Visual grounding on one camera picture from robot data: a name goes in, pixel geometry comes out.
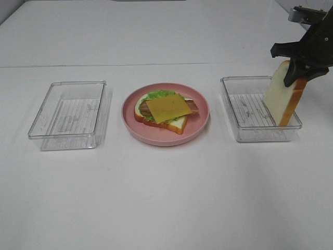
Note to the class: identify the clear left plastic tray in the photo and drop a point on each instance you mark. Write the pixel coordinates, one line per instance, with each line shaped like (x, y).
(73, 115)

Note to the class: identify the pink round plate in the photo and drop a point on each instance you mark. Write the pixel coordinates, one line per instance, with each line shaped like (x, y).
(160, 136)

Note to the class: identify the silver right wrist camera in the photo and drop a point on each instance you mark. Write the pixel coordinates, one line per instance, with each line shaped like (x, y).
(304, 15)

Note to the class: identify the green lettuce leaf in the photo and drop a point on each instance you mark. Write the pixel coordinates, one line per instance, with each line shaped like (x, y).
(143, 108)

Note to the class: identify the clear right plastic tray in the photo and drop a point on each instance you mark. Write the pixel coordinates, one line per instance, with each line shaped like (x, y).
(249, 118)

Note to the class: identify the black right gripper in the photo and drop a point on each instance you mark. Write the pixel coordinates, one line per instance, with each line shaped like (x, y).
(313, 49)

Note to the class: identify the yellow cheese slice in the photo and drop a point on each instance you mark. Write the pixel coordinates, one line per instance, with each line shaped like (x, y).
(168, 107)

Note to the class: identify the clear plastic tray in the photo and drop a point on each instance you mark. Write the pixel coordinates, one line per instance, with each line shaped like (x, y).
(249, 118)
(73, 115)

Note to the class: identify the bread slice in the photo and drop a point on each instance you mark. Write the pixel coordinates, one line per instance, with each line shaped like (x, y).
(281, 101)
(176, 126)

